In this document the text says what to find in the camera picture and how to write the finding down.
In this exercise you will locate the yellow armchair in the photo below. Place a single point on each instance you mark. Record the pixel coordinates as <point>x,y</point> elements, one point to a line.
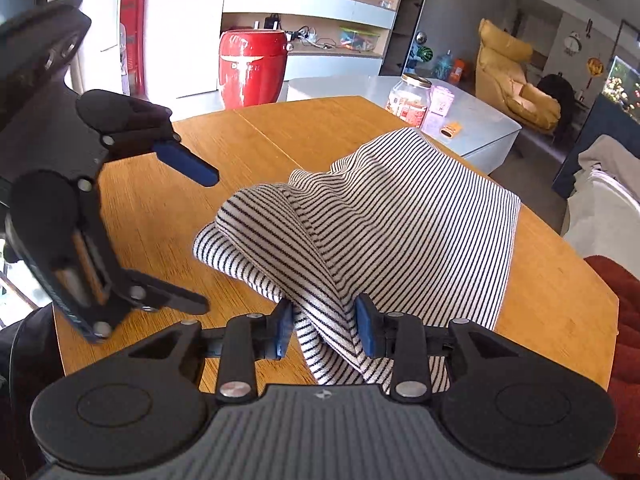
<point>505,80</point>

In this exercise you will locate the pink box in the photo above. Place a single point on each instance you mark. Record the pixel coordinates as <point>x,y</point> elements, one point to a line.
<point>440,105</point>

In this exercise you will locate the dark blue cabinet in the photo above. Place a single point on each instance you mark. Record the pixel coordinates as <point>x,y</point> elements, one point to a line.
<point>587,130</point>

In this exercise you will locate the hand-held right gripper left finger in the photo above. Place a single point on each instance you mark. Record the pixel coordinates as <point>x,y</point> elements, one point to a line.
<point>283,331</point>

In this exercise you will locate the white cloth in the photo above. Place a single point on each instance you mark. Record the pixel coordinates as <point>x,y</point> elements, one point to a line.
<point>602,220</point>

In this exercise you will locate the red panel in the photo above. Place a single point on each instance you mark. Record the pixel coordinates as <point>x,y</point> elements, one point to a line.
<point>134,20</point>

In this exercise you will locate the beige cloth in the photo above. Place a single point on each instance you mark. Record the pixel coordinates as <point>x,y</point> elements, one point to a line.
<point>607,152</point>

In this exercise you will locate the black white striped shirt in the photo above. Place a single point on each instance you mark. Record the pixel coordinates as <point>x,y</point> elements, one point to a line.
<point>400,210</point>

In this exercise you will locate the red barrel stool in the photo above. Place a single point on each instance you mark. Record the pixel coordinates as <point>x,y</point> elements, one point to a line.
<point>252,67</point>

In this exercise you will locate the clear plastic container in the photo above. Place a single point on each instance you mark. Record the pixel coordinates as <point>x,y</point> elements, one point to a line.
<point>359,40</point>

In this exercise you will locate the fish tank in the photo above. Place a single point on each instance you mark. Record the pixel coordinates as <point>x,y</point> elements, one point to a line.
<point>622,85</point>

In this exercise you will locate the watermelon ball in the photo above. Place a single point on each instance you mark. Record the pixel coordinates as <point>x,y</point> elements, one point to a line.
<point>425,54</point>

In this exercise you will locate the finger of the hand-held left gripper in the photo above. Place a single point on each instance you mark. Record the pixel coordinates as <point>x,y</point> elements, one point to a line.
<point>170,299</point>
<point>186,161</point>

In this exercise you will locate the grey coffee table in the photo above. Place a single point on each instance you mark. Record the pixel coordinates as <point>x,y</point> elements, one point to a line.
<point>482,122</point>

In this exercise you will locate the small orange box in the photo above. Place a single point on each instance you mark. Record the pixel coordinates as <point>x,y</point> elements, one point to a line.
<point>450,130</point>

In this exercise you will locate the glass jar with gold lid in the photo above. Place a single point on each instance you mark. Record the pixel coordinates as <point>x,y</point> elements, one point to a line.
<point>407,102</point>

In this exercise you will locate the red cushion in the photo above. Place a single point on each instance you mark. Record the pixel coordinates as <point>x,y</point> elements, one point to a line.
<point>622,340</point>

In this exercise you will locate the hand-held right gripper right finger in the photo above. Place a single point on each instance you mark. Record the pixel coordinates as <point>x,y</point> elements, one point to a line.
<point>366,331</point>

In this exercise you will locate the black chair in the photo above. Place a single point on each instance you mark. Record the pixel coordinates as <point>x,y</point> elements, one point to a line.
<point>556,97</point>

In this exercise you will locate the black charger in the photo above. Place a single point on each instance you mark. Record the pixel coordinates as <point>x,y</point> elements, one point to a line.
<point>272,22</point>

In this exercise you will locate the orange wall ornament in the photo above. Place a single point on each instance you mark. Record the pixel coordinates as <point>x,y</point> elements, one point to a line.
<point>594,67</point>

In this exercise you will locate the orange packet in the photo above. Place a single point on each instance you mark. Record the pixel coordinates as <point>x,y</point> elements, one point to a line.
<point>459,71</point>

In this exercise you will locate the white shelf unit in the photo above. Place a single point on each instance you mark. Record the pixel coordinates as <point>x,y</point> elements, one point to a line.
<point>320,7</point>

